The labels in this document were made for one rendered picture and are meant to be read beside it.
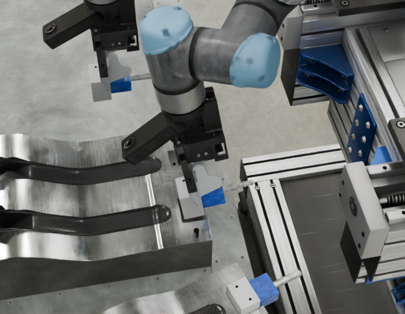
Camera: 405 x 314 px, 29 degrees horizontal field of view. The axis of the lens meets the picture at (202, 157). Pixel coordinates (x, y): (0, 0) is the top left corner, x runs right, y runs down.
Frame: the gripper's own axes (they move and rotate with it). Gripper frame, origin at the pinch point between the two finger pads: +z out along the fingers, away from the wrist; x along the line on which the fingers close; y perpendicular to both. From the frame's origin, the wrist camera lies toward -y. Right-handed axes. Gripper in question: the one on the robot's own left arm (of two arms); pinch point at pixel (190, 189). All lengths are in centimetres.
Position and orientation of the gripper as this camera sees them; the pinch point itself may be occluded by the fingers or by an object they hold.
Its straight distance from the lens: 132.7
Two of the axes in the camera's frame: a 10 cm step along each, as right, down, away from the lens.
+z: 1.6, 6.8, 7.1
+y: 9.7, -2.4, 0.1
